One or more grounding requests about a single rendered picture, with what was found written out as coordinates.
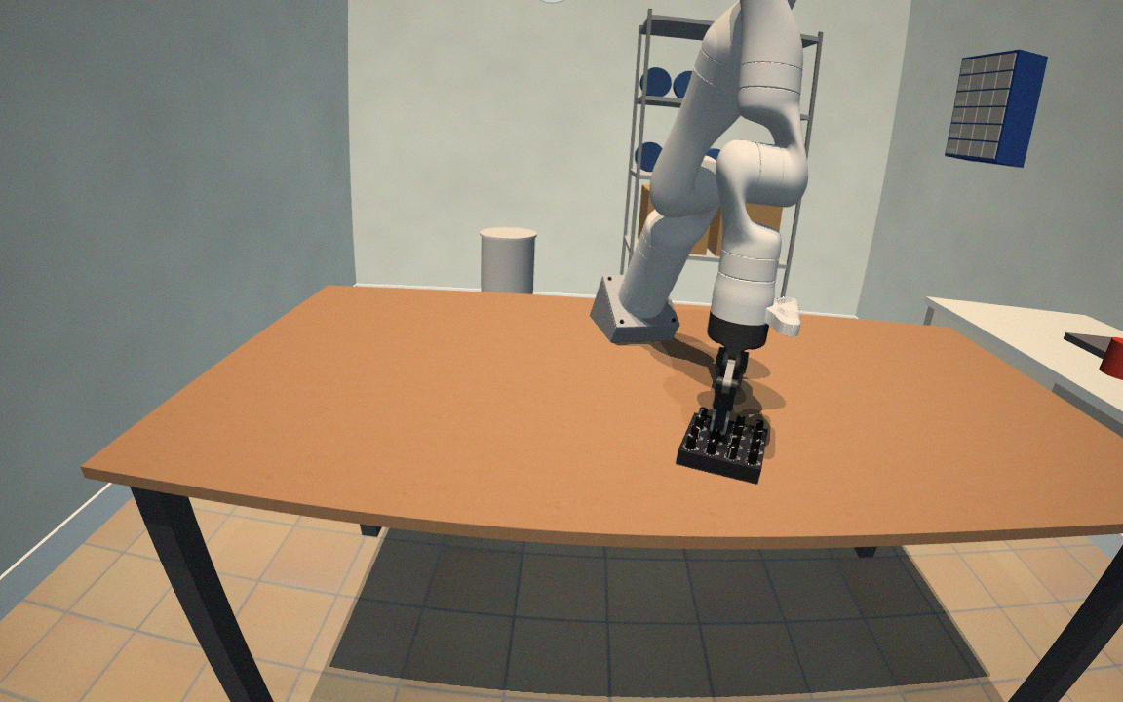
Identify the black knob box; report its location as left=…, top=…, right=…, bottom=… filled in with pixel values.
left=676, top=408, right=768, bottom=484

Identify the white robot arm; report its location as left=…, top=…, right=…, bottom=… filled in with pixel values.
left=618, top=0, right=809, bottom=336

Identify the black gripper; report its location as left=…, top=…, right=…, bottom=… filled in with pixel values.
left=707, top=311, right=769, bottom=434

